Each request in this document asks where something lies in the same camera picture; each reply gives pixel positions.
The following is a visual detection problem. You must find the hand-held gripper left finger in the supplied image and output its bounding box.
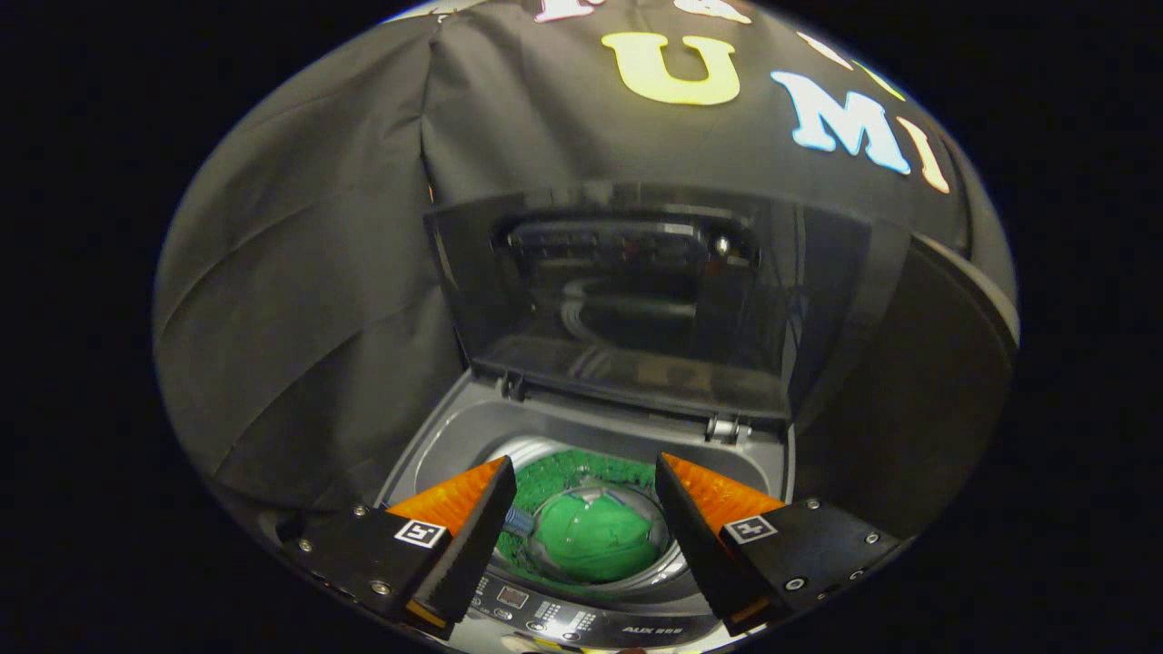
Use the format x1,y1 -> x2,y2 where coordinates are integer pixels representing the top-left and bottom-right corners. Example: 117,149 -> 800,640
277,456 -> 517,637

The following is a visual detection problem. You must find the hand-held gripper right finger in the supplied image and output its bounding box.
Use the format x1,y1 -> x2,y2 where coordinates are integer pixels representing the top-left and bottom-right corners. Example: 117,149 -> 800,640
654,452 -> 902,635

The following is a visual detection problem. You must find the green polo shirt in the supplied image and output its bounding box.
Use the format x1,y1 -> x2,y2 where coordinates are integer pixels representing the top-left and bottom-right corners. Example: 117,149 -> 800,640
495,450 -> 675,584

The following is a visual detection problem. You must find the grey washing machine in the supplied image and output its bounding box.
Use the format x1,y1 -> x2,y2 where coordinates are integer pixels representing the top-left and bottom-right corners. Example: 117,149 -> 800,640
377,368 -> 800,651

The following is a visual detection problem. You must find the dark washing machine lid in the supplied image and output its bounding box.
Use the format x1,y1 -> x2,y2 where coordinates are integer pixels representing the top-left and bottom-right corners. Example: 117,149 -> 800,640
422,182 -> 910,424

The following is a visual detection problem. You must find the black backdrop cloth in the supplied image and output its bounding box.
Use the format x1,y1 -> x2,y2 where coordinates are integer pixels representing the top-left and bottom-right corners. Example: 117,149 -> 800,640
154,0 -> 1019,510

